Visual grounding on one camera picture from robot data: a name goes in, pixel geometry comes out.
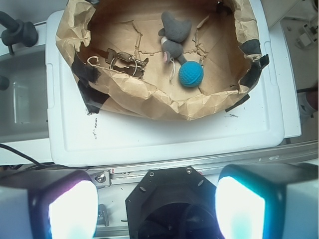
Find blue textured ball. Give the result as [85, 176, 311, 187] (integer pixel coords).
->
[178, 61, 204, 88]

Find black cable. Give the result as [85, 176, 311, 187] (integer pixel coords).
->
[0, 143, 60, 170]

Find aluminum extrusion rail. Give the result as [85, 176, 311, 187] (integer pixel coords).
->
[87, 140, 319, 188]

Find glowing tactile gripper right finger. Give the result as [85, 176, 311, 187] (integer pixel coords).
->
[215, 163, 319, 239]

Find white plastic bin lid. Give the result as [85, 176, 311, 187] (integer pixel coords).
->
[45, 11, 284, 167]

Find black octagonal mount plate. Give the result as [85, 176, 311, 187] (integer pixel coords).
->
[125, 166, 223, 239]

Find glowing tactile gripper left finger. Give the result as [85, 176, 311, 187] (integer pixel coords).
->
[0, 170, 99, 239]

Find white bracket parts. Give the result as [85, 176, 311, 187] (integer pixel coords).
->
[296, 15, 319, 49]

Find gray plush mouse toy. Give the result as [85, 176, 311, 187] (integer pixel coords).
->
[158, 11, 192, 65]

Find clear plastic bin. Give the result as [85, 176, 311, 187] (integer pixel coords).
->
[0, 45, 48, 143]

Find crumpled brown paper liner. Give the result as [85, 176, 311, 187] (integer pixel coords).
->
[56, 0, 269, 121]

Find metal key ring with keys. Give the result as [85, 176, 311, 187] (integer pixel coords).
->
[107, 48, 150, 78]

